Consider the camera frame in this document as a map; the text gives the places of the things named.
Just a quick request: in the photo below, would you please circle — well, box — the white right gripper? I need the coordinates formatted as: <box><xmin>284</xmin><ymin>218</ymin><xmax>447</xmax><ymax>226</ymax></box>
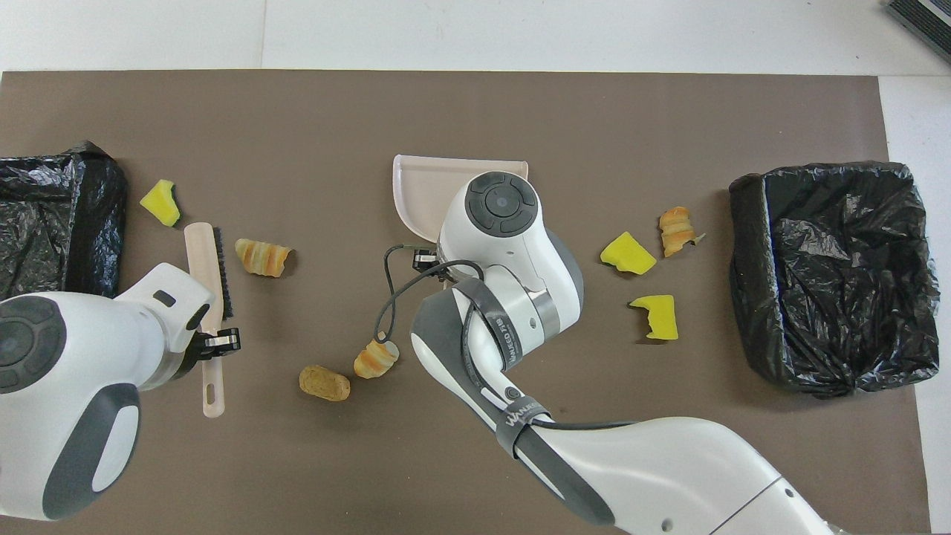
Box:
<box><xmin>412</xmin><ymin>236</ymin><xmax>484</xmax><ymax>283</ymax></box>

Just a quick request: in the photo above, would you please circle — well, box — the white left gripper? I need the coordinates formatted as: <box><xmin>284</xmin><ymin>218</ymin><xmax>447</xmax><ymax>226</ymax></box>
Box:
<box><xmin>119</xmin><ymin>263</ymin><xmax>243</xmax><ymax>378</ymax></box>

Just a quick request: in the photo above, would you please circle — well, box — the beige plastic dustpan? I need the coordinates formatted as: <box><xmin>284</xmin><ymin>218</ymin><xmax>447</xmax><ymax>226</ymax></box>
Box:
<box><xmin>392</xmin><ymin>154</ymin><xmax>530</xmax><ymax>285</ymax></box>

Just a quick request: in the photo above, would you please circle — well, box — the beige hand brush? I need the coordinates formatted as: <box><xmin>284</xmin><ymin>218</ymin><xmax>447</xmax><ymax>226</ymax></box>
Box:
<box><xmin>184</xmin><ymin>221</ymin><xmax>235</xmax><ymax>419</ymax></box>

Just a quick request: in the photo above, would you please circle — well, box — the striped croissant piece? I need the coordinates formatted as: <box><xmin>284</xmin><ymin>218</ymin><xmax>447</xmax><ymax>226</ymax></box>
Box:
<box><xmin>353</xmin><ymin>339</ymin><xmax>400</xmax><ymax>380</ymax></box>
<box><xmin>658</xmin><ymin>206</ymin><xmax>707</xmax><ymax>259</ymax></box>
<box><xmin>234</xmin><ymin>238</ymin><xmax>293</xmax><ymax>279</ymax></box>

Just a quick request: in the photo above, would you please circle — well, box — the brown round bread roll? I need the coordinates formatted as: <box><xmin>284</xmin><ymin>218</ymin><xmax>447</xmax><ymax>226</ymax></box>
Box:
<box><xmin>299</xmin><ymin>365</ymin><xmax>351</xmax><ymax>403</ymax></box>

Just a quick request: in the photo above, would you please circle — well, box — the small yellow sponge piece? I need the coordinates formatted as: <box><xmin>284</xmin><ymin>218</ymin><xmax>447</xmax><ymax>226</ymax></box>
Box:
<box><xmin>139</xmin><ymin>179</ymin><xmax>182</xmax><ymax>228</ymax></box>

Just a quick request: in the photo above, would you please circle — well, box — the yellow sponge wedge piece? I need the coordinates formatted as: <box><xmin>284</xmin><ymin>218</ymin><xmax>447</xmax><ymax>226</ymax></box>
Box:
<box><xmin>600</xmin><ymin>231</ymin><xmax>658</xmax><ymax>276</ymax></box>

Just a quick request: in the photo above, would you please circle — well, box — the notched yellow sponge piece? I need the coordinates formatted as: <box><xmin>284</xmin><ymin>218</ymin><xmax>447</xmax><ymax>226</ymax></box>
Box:
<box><xmin>629</xmin><ymin>294</ymin><xmax>680</xmax><ymax>342</ymax></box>

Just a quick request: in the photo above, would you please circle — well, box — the black bag lined bin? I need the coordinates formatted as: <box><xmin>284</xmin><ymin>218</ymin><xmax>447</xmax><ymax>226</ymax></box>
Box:
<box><xmin>0</xmin><ymin>140</ymin><xmax>129</xmax><ymax>299</ymax></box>
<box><xmin>728</xmin><ymin>160</ymin><xmax>941</xmax><ymax>400</ymax></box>

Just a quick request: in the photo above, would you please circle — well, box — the brown table mat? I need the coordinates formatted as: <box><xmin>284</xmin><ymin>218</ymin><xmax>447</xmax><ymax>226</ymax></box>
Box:
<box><xmin>0</xmin><ymin>70</ymin><xmax>934</xmax><ymax>535</ymax></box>

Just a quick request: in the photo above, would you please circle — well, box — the dark ribbed device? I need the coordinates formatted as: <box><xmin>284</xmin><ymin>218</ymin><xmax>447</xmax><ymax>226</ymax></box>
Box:
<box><xmin>884</xmin><ymin>0</ymin><xmax>951</xmax><ymax>64</ymax></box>

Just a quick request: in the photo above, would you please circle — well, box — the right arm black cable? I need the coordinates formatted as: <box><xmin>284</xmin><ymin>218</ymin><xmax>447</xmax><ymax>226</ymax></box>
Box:
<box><xmin>374</xmin><ymin>244</ymin><xmax>641</xmax><ymax>433</ymax></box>

